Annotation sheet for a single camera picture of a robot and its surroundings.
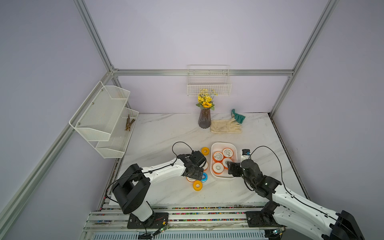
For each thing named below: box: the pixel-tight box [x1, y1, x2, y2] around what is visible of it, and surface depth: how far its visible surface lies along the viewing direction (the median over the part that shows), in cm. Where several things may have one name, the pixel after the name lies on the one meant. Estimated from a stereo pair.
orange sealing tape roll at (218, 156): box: [212, 151, 224, 163], surface depth 97 cm
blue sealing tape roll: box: [201, 172, 208, 183], surface depth 89 cm
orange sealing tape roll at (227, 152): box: [222, 147, 234, 158], surface depth 99 cm
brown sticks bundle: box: [124, 114, 136, 132], surface depth 99 cm
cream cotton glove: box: [210, 117, 242, 134], surface depth 114 cm
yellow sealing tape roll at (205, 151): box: [201, 147, 210, 156], surface depth 101 cm
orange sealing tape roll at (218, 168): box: [212, 162, 225, 175], surface depth 92 cm
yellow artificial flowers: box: [195, 88, 218, 111], surface depth 96 cm
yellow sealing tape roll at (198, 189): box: [192, 180, 203, 192], surface depth 86 cm
